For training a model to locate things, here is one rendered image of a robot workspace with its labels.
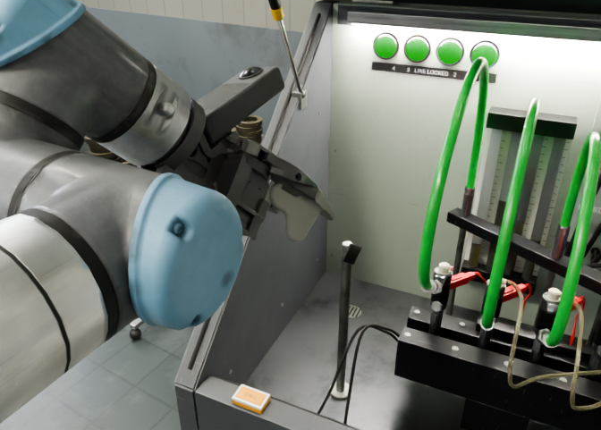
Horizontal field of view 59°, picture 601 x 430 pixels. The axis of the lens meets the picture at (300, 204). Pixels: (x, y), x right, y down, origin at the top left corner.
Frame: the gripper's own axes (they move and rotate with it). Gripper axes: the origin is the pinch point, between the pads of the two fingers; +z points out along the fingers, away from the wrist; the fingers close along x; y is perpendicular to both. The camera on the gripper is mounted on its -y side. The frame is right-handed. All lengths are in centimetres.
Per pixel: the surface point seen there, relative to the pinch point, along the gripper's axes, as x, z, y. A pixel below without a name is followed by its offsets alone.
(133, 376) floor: -139, 103, 40
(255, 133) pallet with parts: -224, 195, -123
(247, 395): -16.5, 22.3, 22.9
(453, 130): 11.2, 9.0, -14.7
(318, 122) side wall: -28, 30, -29
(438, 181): 10.9, 9.3, -8.2
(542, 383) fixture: 17.9, 45.4, 7.5
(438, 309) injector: 3.2, 36.4, 1.5
